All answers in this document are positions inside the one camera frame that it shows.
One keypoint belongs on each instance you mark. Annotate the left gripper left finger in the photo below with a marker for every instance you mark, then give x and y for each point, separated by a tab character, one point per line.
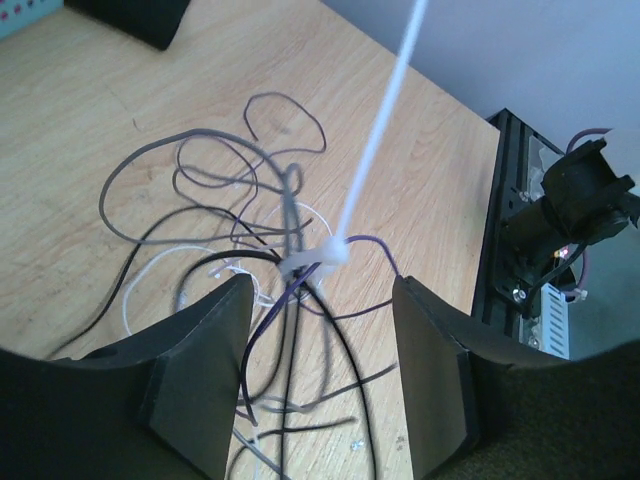
159	404

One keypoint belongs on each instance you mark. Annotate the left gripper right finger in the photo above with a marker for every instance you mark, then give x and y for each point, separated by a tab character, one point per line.
481	405

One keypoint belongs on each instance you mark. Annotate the clear zip tie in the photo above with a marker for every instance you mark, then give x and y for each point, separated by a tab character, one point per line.
334	251

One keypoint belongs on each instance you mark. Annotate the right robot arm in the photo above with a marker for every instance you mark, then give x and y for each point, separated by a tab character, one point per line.
584	202

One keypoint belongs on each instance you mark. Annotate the black cloth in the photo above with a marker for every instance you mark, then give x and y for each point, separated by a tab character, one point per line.
154	22

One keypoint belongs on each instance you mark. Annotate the blue perforated plastic basket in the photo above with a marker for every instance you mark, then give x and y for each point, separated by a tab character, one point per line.
18	14

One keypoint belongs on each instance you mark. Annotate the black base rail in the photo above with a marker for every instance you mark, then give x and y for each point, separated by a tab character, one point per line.
503	302

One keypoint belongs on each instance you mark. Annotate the grey slotted cable duct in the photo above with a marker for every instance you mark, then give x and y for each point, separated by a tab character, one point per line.
554	322

